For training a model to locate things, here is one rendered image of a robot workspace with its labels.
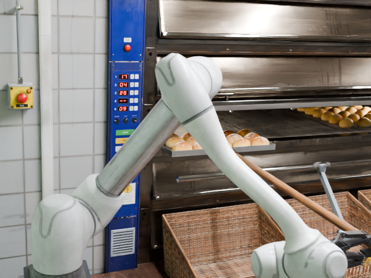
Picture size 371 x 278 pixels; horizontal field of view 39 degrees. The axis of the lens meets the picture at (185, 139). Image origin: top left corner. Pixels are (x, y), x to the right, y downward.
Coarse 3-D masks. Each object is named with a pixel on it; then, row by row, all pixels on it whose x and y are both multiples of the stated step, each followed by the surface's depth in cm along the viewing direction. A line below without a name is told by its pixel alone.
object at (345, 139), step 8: (296, 136) 284; (304, 136) 285; (312, 136) 286; (320, 136) 287; (328, 136) 288; (336, 136) 289; (344, 136) 290; (352, 136) 293; (360, 136) 295; (368, 136) 297; (280, 144) 275; (288, 144) 277; (296, 144) 279; (304, 144) 281; (312, 144) 283; (320, 144) 285; (160, 152) 249
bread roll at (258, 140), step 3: (255, 138) 256; (258, 138) 256; (261, 138) 256; (264, 138) 257; (252, 141) 256; (255, 141) 255; (258, 141) 255; (261, 141) 255; (264, 141) 256; (267, 141) 257; (252, 144) 256; (255, 144) 255; (258, 144) 255; (261, 144) 255; (264, 144) 256; (267, 144) 257
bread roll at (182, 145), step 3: (183, 141) 242; (177, 144) 240; (180, 144) 240; (183, 144) 240; (186, 144) 241; (189, 144) 242; (174, 147) 239; (177, 147) 239; (180, 147) 239; (183, 147) 239; (186, 147) 240; (189, 147) 241; (174, 150) 239; (177, 150) 239; (180, 150) 239; (183, 150) 239
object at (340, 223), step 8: (256, 168) 219; (264, 176) 212; (272, 176) 209; (280, 184) 202; (288, 192) 197; (296, 192) 194; (304, 200) 188; (312, 208) 183; (320, 208) 180; (328, 216) 175; (336, 216) 174; (336, 224) 171; (344, 224) 168
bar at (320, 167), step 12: (264, 168) 230; (276, 168) 232; (288, 168) 234; (300, 168) 236; (312, 168) 239; (324, 168) 241; (180, 180) 214; (192, 180) 216; (324, 180) 239; (336, 204) 234
